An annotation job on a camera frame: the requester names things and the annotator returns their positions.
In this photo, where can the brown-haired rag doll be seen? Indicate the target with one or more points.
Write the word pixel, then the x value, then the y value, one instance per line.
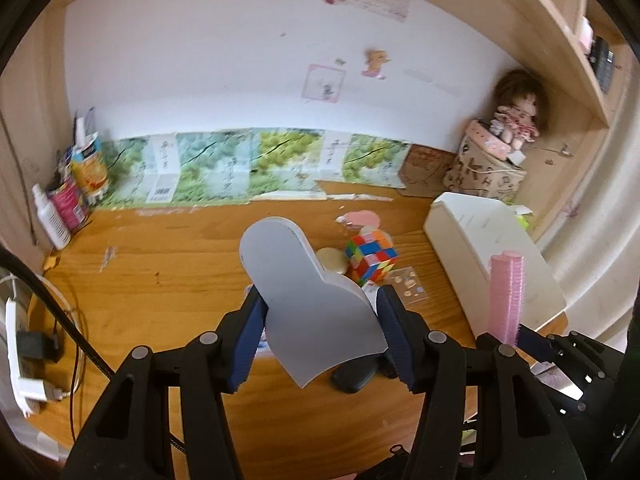
pixel 522 109

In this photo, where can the brown cardboard panel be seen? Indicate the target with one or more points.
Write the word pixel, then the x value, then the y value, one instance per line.
pixel 423 170

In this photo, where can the black power adapter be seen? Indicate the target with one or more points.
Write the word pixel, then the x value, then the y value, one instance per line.
pixel 350 377

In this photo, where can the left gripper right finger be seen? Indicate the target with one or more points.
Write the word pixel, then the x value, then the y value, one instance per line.
pixel 404 332

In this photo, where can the multicolour puzzle cube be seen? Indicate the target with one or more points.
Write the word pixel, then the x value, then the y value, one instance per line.
pixel 371 256

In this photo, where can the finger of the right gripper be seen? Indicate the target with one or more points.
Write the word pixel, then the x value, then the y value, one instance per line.
pixel 534 345

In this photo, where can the white spray bottle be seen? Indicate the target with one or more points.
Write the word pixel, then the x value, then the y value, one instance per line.
pixel 50 219

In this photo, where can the gold round compact case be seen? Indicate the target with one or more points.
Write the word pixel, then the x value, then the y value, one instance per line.
pixel 333 259

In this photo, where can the beige lettered storage bag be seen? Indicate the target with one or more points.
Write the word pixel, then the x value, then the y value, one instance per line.
pixel 475 172

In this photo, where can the pink round tin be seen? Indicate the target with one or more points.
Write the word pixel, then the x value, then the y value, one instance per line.
pixel 487 141

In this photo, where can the white curved plastic piece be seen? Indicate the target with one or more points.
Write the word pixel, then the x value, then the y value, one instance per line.
pixel 316 319

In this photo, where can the clear cartoon phone case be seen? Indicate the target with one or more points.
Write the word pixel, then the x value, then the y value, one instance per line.
pixel 406 284

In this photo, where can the white round device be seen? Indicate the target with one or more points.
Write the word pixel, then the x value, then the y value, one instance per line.
pixel 516 158

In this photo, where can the grape print cardboard sheet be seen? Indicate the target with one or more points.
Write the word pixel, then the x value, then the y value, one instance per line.
pixel 234 166

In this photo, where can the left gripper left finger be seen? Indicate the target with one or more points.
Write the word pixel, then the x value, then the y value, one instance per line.
pixel 246 341

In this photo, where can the orange juice carton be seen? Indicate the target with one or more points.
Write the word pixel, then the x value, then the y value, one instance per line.
pixel 90 170

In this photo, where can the pink cylinder can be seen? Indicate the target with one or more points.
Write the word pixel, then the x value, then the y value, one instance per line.
pixel 70 203

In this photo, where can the wooden shelf unit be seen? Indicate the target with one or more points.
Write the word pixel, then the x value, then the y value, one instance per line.
pixel 543 35

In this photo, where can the pink oval packet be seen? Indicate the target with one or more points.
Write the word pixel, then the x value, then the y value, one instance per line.
pixel 359 218

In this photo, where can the pink hair roller pack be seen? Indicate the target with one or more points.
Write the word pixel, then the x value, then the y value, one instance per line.
pixel 506 296

